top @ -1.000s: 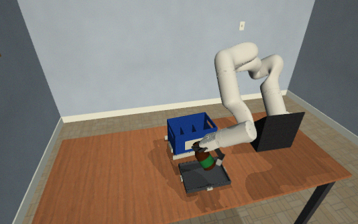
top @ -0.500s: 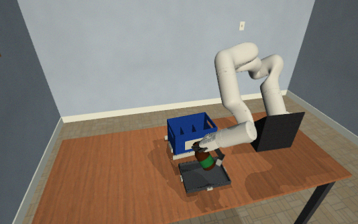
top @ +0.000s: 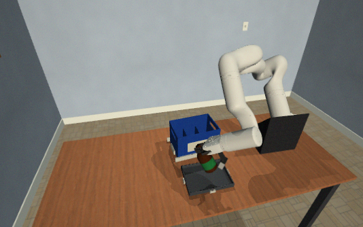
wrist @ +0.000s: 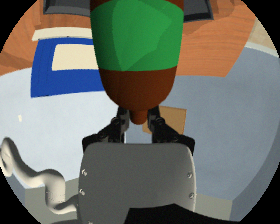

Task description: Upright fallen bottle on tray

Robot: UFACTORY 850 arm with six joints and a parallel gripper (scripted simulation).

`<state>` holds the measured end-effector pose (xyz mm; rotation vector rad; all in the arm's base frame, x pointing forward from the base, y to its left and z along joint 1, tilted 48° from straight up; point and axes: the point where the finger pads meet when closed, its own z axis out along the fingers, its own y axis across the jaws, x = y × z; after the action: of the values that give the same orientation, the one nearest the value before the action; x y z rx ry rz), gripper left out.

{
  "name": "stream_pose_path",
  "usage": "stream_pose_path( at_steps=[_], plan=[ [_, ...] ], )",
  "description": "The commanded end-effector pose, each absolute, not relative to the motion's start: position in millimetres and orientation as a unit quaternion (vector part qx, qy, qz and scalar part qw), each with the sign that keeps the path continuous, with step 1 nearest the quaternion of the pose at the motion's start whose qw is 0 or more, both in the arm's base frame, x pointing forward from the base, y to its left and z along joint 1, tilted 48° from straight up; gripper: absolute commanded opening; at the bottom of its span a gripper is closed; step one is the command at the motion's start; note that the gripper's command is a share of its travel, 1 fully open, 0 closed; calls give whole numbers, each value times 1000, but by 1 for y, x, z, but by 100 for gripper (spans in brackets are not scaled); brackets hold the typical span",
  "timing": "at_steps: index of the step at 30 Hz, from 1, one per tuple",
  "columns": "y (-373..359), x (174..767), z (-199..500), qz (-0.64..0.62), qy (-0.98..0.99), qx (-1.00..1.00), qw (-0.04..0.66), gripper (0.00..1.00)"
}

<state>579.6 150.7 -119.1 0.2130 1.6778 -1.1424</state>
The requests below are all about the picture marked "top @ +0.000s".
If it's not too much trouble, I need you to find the blue plastic crate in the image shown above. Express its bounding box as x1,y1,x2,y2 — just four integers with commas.
169,113,221,157

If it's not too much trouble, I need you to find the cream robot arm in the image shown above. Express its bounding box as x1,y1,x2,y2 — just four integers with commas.
218,45,297,152

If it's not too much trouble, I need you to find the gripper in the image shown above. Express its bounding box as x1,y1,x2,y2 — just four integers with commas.
194,135,225,156

